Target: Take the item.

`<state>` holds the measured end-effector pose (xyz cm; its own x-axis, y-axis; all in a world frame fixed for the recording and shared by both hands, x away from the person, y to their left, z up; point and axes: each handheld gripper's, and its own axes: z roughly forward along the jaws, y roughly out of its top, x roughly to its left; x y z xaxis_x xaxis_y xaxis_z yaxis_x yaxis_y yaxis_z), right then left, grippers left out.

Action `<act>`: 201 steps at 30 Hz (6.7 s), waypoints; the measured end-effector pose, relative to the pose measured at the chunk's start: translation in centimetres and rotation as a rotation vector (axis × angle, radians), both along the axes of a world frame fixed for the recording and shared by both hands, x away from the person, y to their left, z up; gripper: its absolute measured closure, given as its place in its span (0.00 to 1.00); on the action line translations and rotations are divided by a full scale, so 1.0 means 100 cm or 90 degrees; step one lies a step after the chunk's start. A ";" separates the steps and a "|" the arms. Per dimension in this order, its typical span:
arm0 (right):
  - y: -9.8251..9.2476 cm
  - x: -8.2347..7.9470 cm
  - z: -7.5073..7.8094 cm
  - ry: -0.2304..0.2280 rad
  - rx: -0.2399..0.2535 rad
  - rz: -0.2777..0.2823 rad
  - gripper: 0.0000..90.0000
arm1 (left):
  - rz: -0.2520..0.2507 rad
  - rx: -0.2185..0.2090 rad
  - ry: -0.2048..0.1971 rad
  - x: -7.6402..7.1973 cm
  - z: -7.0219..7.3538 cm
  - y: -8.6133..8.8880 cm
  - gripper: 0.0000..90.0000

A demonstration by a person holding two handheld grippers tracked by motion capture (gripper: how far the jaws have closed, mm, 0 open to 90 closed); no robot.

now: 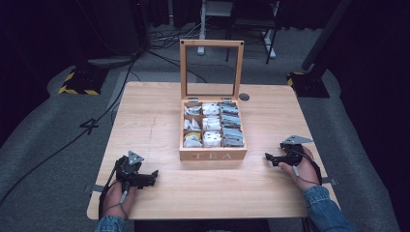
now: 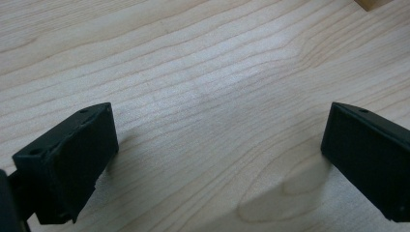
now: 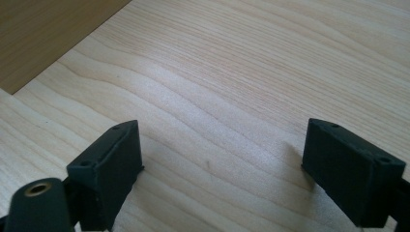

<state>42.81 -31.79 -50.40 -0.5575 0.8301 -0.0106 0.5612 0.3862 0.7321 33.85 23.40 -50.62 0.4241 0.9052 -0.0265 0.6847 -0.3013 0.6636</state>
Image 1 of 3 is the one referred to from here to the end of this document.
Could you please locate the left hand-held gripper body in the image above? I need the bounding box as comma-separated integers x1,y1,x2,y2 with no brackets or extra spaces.
114,150,155,190

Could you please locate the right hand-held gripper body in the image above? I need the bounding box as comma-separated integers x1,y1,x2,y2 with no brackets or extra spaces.
276,134,314,167

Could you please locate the person's right hand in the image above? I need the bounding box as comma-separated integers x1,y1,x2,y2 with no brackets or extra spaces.
278,145,321,193

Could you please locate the person's left hand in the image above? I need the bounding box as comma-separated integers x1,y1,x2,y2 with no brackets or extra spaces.
102,180,138,220

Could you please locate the group of grey tea packets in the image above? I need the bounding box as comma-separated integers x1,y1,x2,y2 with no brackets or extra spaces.
219,101,246,148

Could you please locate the wooden tea box with lid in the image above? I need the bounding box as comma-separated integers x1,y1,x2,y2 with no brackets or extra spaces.
178,39,249,161

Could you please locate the group of silver tea packets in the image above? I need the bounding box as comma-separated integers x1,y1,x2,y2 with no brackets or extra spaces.
183,104,203,149

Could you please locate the group of white tea packets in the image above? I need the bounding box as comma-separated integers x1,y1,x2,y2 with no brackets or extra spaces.
201,102,223,149

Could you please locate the black stand with slanted pole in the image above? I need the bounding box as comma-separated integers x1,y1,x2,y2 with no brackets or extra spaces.
286,0,354,99

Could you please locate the striped black stand base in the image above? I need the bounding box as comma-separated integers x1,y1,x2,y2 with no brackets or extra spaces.
58,65,109,97

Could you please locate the black metal stand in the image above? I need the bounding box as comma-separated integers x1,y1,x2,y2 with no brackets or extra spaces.
224,0,280,65

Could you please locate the thin grey cable with plug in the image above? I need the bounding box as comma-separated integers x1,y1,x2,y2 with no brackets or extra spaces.
103,188,130,220
291,164,321,188

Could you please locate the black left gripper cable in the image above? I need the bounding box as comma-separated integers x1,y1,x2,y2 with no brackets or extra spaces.
98,159,122,220

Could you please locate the long black floor cable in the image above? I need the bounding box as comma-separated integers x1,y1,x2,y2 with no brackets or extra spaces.
0,52,140,207

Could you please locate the bundle of floor cables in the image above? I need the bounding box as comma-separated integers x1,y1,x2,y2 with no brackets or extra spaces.
148,22,202,50

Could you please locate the white desk frame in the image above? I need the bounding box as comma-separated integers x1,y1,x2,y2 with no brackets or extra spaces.
196,0,278,59

